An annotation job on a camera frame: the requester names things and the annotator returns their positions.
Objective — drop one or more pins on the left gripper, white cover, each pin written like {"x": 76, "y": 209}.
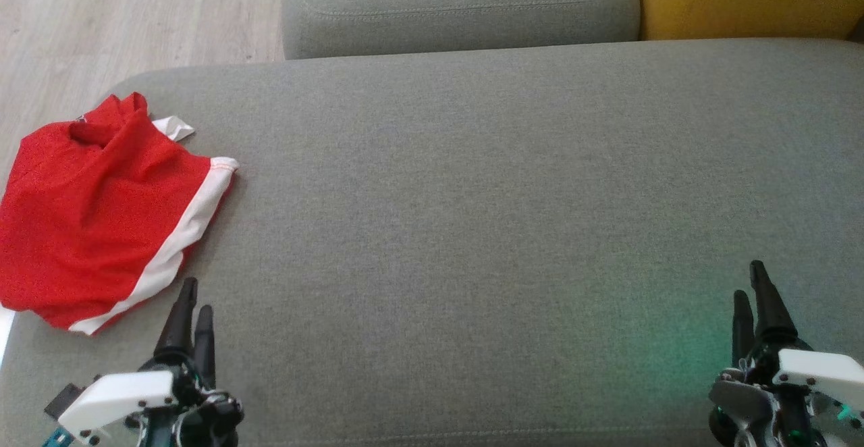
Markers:
{"x": 121, "y": 396}

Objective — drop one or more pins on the right gripper, white cover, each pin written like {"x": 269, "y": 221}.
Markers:
{"x": 817, "y": 369}

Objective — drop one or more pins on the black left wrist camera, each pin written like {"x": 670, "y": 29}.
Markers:
{"x": 62, "y": 403}

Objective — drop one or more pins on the red shorts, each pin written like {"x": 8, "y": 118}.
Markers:
{"x": 155, "y": 197}

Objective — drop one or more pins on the grey sofa back cushion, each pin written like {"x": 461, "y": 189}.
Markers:
{"x": 459, "y": 8}

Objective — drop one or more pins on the grey fabric sofa seat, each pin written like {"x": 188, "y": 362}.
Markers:
{"x": 472, "y": 231}

